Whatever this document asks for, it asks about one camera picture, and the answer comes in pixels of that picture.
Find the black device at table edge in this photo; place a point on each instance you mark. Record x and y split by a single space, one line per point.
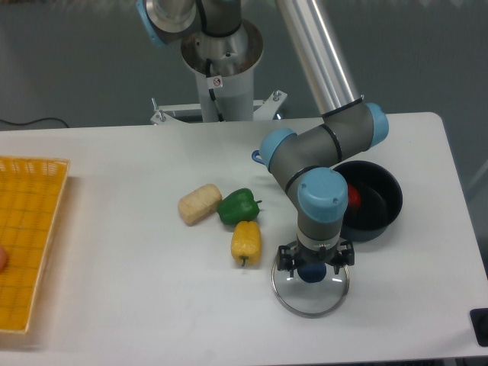
479 319

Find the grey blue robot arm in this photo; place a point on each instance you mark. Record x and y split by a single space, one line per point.
349 125

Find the dark blue saucepan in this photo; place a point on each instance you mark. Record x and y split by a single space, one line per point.
373 206

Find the beige bread loaf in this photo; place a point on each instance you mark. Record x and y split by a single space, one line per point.
199 204

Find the yellow woven basket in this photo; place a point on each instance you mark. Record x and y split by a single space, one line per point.
31 192

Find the glass pot lid blue knob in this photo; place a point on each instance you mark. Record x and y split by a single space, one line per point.
313 292

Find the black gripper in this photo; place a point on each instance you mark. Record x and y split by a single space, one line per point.
289 257

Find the green bell pepper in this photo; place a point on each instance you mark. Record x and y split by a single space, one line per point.
238 206

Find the yellow bell pepper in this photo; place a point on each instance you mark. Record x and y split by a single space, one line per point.
246 243

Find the red bell pepper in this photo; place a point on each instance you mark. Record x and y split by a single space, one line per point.
354 197

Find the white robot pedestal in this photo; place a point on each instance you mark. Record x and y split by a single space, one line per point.
224 74

